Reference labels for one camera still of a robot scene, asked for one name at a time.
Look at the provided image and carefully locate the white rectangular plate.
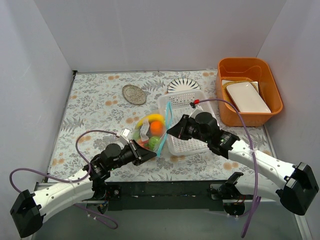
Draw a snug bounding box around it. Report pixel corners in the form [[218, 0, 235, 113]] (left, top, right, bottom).
[[226, 81, 272, 114]]

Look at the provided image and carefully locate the floral tablecloth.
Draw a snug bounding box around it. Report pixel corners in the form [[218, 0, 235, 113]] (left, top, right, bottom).
[[47, 69, 273, 182]]

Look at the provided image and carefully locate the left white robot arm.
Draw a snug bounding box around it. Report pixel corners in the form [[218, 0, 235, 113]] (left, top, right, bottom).
[[10, 140, 157, 238]]

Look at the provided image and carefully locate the blue striped round plate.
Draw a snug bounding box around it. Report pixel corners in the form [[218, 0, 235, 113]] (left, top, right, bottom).
[[167, 77, 201, 93]]

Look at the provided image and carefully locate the large green custard apple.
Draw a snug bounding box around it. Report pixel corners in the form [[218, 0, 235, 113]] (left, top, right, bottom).
[[148, 136, 161, 150]]

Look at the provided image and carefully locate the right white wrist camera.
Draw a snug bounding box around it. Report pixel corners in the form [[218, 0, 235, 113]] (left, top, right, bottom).
[[189, 99, 204, 119]]

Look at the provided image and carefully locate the orange fruit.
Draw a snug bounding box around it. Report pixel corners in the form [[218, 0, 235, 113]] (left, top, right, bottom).
[[149, 121, 164, 136]]

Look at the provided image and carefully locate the white plastic basket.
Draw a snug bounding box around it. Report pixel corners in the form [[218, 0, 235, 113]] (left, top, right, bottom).
[[157, 89, 208, 156]]

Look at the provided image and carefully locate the orange plastic bin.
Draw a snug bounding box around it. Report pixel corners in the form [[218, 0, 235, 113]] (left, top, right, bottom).
[[215, 57, 283, 127]]

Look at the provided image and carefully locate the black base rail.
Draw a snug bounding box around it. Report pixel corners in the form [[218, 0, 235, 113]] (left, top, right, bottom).
[[102, 180, 244, 211]]

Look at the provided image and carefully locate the small green fruit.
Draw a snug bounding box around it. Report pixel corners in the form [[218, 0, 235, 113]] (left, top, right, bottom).
[[132, 130, 141, 141]]

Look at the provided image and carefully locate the speckled grey oval dish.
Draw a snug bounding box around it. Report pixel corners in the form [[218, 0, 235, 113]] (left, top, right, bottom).
[[122, 84, 147, 105]]

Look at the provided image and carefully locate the peach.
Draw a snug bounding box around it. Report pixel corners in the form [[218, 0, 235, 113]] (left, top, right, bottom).
[[136, 139, 149, 149]]

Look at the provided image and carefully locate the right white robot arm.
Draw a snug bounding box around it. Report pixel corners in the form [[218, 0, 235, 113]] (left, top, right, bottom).
[[167, 112, 319, 216]]

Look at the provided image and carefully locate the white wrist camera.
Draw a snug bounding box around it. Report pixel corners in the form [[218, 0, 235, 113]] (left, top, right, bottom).
[[116, 128, 132, 145], [189, 99, 204, 119]]

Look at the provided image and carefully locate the clear zip top bag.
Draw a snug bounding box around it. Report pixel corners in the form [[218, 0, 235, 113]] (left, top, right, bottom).
[[129, 101, 173, 157]]

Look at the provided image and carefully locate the yellow banana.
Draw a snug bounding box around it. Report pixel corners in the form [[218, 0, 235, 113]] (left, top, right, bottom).
[[135, 113, 165, 129]]

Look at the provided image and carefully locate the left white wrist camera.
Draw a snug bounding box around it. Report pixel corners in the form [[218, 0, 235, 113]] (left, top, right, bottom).
[[116, 128, 132, 145]]

